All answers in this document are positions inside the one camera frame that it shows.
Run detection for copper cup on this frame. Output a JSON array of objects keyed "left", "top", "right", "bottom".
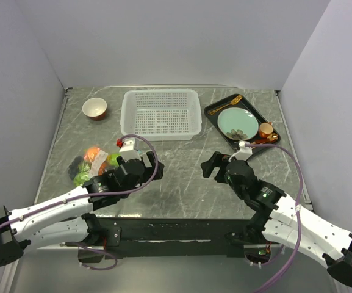
[{"left": 258, "top": 122, "right": 274, "bottom": 138}]

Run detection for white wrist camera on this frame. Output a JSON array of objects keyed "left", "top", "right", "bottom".
[
  {"left": 117, "top": 138, "right": 141, "bottom": 162},
  {"left": 228, "top": 140, "right": 253, "bottom": 162}
]

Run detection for black rectangular tray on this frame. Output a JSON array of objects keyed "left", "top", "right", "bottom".
[{"left": 204, "top": 93, "right": 281, "bottom": 151}]

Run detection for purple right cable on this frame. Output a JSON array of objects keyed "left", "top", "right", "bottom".
[{"left": 245, "top": 143, "right": 304, "bottom": 293}]

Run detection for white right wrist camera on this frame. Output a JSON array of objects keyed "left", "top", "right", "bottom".
[{"left": 228, "top": 140, "right": 253, "bottom": 162}]

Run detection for clear zip top bag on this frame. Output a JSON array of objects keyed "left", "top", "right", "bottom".
[{"left": 67, "top": 145, "right": 124, "bottom": 187}]

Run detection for gold spoon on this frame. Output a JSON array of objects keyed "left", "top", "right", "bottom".
[{"left": 246, "top": 133, "right": 279, "bottom": 145}]

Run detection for gold fork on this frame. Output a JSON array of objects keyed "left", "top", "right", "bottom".
[{"left": 208, "top": 95, "right": 243, "bottom": 115}]

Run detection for black mounting base rail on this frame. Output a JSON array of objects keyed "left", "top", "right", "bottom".
[{"left": 80, "top": 214, "right": 273, "bottom": 264}]

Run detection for fake orange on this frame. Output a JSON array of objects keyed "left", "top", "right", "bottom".
[{"left": 84, "top": 146, "right": 101, "bottom": 163}]

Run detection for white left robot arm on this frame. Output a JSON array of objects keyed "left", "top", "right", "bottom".
[{"left": 0, "top": 151, "right": 164, "bottom": 267}]

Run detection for fake green leafy vegetable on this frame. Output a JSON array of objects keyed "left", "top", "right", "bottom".
[{"left": 73, "top": 162, "right": 91, "bottom": 187}]

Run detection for fake black grapes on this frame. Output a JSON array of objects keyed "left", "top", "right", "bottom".
[{"left": 67, "top": 156, "right": 84, "bottom": 180}]

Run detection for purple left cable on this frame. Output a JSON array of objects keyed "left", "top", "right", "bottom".
[{"left": 0, "top": 134, "right": 159, "bottom": 272}]

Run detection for purple cable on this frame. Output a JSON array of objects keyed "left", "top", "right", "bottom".
[
  {"left": 245, "top": 143, "right": 304, "bottom": 293},
  {"left": 0, "top": 134, "right": 159, "bottom": 272}
]

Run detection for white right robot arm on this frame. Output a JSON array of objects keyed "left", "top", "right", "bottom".
[{"left": 201, "top": 152, "right": 352, "bottom": 287}]

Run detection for red and white bowl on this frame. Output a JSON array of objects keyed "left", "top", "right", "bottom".
[{"left": 82, "top": 98, "right": 107, "bottom": 121}]

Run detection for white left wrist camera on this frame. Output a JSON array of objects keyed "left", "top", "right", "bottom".
[{"left": 117, "top": 138, "right": 141, "bottom": 162}]

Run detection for teal floral plate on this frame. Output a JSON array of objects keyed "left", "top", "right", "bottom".
[{"left": 217, "top": 107, "right": 259, "bottom": 141}]

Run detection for white perforated plastic basket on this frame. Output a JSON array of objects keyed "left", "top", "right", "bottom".
[{"left": 120, "top": 89, "right": 202, "bottom": 142}]

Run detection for fake green cabbage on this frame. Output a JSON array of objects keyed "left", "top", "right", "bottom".
[{"left": 107, "top": 153, "right": 120, "bottom": 168}]

